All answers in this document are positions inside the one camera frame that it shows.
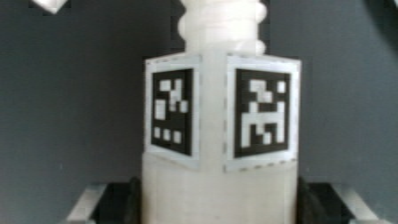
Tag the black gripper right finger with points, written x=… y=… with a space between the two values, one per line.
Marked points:
x=332 y=205

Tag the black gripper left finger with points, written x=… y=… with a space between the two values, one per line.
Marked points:
x=109 y=204

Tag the white cylindrical table leg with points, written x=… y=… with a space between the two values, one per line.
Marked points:
x=221 y=130

